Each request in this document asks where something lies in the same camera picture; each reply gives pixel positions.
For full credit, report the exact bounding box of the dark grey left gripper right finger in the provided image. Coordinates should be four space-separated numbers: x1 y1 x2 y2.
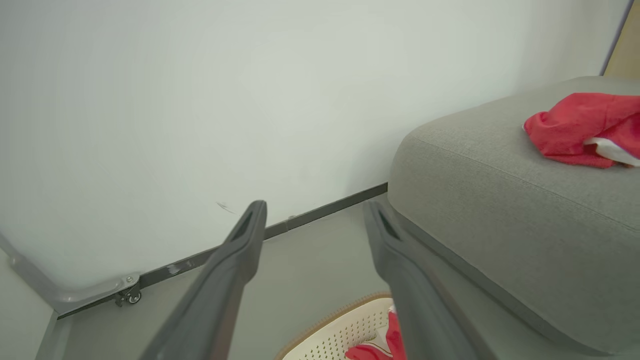
363 199 497 360

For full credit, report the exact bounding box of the grey metal partition frame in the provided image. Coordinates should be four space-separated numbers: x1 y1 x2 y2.
0 232 142 360

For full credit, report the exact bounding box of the red fleece garment white trim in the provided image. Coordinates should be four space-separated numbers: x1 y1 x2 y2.
523 92 640 169

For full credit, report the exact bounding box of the beige panel with grey edge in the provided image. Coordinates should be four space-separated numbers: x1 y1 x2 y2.
601 0 640 81

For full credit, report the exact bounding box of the red jersey with navy letters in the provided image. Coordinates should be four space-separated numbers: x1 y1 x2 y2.
345 310 407 360

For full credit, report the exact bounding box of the small black caster wheel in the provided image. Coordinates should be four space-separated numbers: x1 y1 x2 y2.
115 285 143 307

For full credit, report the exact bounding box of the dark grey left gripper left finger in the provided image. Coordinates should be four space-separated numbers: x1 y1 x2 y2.
139 199 268 360

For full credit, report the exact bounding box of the grey fabric sofa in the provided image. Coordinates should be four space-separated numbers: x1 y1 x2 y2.
387 75 640 357

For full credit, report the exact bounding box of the cream perforated laundry basket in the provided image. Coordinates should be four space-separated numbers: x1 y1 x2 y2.
274 292 401 360

